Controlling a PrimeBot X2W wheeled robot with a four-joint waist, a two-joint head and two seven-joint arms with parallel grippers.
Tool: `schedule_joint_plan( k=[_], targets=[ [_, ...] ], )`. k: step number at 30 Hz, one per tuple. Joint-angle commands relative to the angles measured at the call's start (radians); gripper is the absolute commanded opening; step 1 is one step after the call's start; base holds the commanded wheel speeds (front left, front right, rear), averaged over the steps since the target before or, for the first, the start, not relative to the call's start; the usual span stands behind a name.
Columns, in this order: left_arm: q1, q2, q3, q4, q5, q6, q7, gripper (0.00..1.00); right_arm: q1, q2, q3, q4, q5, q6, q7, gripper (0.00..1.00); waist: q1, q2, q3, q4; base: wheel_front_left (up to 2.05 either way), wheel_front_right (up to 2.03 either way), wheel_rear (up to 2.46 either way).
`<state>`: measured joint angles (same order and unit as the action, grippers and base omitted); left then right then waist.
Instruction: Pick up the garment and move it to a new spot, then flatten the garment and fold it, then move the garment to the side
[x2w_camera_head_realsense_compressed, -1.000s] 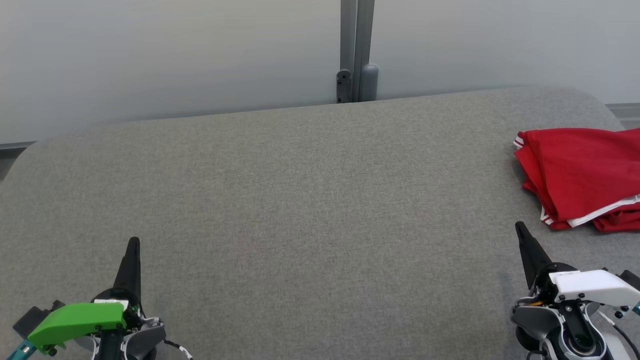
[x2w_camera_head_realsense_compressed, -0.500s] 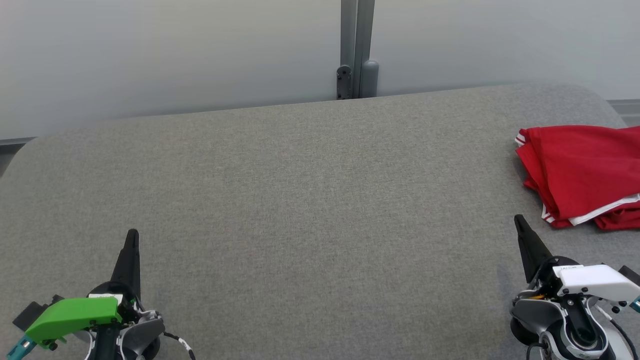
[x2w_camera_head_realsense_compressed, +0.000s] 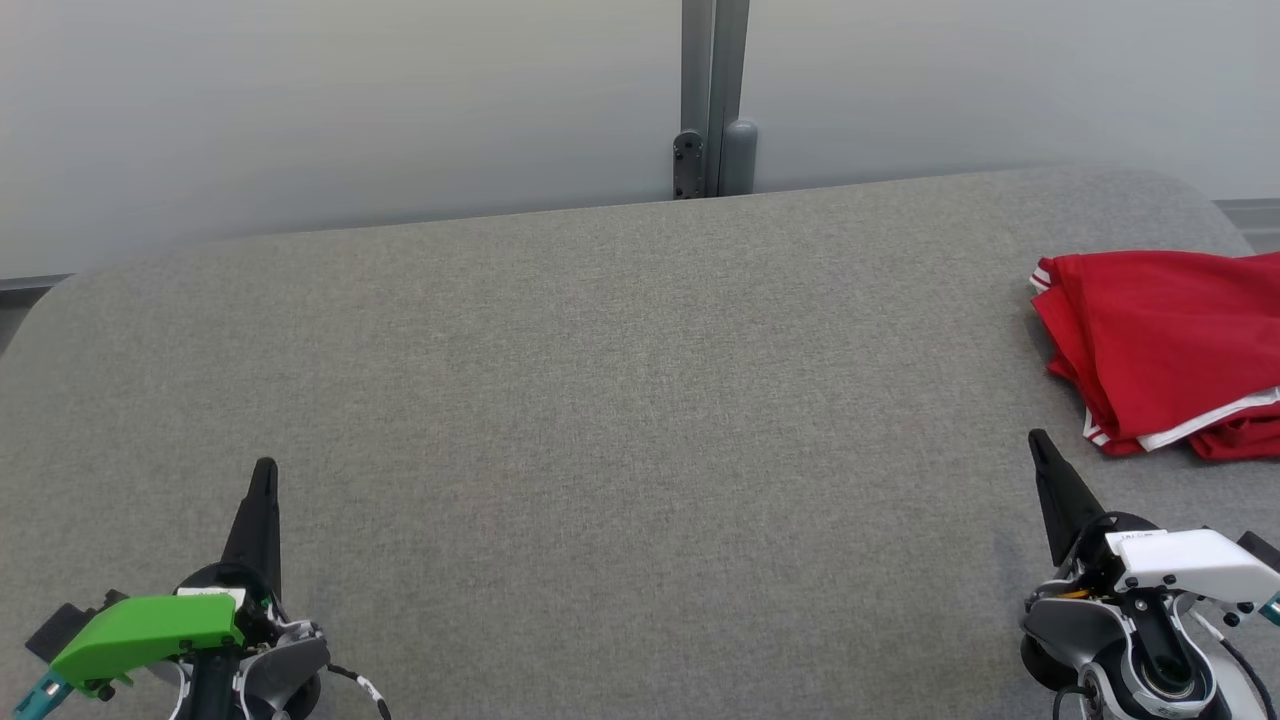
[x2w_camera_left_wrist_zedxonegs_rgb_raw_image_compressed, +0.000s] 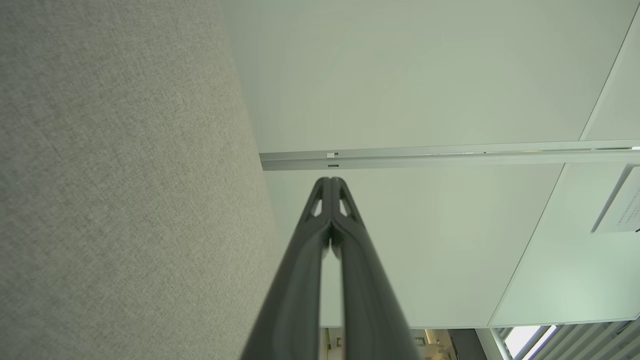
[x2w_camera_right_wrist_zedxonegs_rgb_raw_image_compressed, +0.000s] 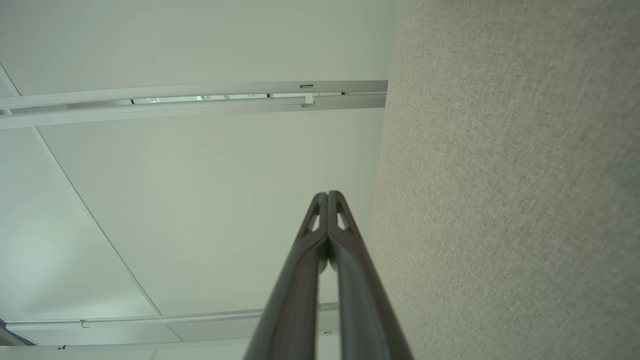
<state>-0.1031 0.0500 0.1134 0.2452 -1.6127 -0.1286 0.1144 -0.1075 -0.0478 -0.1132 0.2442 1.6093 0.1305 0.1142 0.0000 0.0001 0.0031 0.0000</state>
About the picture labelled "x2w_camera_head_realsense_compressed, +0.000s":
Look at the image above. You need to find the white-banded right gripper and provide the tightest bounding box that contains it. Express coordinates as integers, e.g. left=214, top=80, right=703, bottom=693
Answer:
left=1028, top=430, right=1280, bottom=606

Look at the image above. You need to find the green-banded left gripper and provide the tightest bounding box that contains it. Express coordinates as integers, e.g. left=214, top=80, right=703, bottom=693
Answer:
left=50, top=458, right=283, bottom=691

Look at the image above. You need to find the red and white basketball jersey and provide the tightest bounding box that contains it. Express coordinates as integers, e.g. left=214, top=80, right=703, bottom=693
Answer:
left=1030, top=250, right=1280, bottom=457

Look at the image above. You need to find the black and white cable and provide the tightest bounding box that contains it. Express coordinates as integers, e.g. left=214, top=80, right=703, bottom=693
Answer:
left=325, top=663, right=393, bottom=720

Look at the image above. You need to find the grey metal partition post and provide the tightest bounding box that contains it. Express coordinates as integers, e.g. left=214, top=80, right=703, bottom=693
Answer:
left=672, top=0, right=758, bottom=201

